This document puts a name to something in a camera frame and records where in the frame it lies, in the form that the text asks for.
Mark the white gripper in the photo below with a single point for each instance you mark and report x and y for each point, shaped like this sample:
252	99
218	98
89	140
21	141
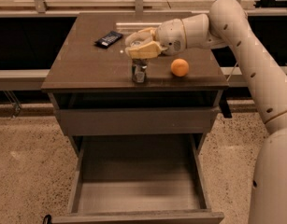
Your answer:
169	35

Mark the silver redbull can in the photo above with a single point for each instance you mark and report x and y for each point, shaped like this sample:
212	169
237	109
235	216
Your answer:
139	67

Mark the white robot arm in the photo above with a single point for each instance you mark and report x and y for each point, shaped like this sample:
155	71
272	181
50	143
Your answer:
226	25

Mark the grey drawer cabinet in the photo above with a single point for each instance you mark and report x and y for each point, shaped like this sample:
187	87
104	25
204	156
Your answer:
87	77

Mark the closed grey top drawer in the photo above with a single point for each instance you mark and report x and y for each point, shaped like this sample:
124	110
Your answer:
85	122

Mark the open grey middle drawer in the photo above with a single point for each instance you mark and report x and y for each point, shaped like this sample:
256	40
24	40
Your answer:
140	179

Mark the orange fruit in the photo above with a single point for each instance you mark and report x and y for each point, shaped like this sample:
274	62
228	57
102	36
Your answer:
179	68

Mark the dark blue snack packet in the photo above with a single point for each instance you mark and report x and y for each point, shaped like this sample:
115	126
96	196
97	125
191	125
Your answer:
107	40

